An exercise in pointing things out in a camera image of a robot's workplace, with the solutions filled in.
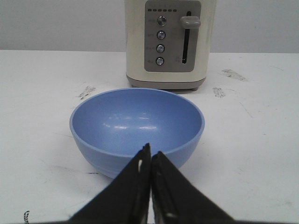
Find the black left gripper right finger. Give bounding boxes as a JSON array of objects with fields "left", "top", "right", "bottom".
[{"left": 151, "top": 152, "right": 235, "bottom": 224}]

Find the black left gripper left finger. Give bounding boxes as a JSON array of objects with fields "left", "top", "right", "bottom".
[{"left": 67, "top": 143, "right": 151, "bottom": 224}]

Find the blue bowl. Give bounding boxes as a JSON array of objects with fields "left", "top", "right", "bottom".
[{"left": 69, "top": 88, "right": 205, "bottom": 178}]

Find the cream and steel toaster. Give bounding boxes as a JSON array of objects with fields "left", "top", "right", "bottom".
[{"left": 125, "top": 0, "right": 217, "bottom": 91}]

